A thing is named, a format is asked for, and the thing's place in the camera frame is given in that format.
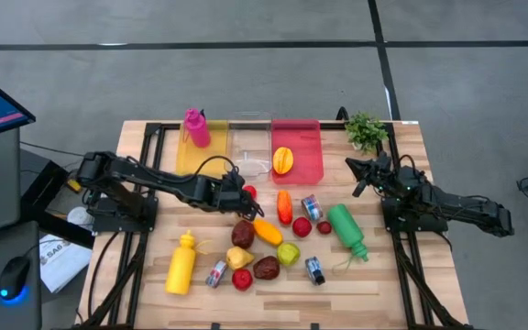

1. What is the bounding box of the clear plastic bin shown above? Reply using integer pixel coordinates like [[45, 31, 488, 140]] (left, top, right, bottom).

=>
[[227, 111, 273, 184]]

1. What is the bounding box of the yellow plastic squeeze bottle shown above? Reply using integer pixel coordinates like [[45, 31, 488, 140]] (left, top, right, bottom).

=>
[[164, 228, 213, 296]]

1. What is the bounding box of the black computer mouse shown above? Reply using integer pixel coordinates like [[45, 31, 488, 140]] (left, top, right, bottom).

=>
[[0, 255, 31, 303]]

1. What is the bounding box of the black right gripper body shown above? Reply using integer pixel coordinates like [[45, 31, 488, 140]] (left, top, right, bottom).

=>
[[355, 150, 394, 198]]

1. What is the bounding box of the white round container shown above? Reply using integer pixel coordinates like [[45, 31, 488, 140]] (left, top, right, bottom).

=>
[[66, 205, 95, 230]]

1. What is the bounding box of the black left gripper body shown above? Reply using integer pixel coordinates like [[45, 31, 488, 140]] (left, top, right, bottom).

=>
[[206, 176, 248, 215]]

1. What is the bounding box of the red translucent plastic bin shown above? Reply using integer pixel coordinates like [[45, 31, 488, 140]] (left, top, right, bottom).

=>
[[270, 118, 325, 186]]

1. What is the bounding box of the pink plastic squeeze bottle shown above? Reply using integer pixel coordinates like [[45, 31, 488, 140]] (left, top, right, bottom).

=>
[[183, 107, 213, 149]]

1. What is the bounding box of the green plant in white pot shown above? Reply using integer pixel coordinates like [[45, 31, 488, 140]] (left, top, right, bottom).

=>
[[345, 111, 390, 152]]

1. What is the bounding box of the yellow translucent plastic bin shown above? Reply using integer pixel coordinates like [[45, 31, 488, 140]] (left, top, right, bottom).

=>
[[175, 119, 229, 178]]

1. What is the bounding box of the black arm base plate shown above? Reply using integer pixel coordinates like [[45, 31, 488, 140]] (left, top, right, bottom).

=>
[[92, 195, 159, 234], [381, 196, 448, 234]]

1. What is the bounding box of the yellow toy pear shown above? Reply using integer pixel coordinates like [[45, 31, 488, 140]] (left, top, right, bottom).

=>
[[225, 246, 256, 271]]

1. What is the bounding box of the black floor stand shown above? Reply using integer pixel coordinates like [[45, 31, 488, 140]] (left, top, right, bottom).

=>
[[18, 159, 95, 248]]

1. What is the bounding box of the green toy apple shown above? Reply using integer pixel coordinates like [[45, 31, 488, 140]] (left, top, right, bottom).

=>
[[276, 242, 302, 268]]

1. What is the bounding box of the black aluminium rail frame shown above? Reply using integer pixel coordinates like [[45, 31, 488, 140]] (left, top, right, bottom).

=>
[[74, 119, 474, 330]]

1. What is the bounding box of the dark red toy apple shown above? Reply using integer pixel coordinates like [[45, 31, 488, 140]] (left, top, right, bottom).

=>
[[252, 255, 281, 281]]

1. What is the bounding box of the tin can with colourful label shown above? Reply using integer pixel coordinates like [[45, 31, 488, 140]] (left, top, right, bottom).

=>
[[300, 193, 325, 222], [304, 256, 326, 287], [205, 259, 228, 289]]

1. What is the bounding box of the maroon oval toy fruit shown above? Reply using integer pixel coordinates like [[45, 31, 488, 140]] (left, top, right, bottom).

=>
[[231, 219, 256, 250]]

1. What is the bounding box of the green plastic squeeze bottle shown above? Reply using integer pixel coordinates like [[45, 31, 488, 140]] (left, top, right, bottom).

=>
[[326, 203, 369, 271]]

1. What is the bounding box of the red-orange toy mango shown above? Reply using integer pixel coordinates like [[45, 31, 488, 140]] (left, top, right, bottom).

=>
[[276, 190, 294, 226]]

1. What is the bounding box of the white printed paper sheet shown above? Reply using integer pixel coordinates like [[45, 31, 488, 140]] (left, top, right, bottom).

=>
[[38, 233, 94, 294]]

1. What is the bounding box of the yellow and red toy mango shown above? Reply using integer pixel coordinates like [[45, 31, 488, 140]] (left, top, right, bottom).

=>
[[271, 146, 295, 176]]

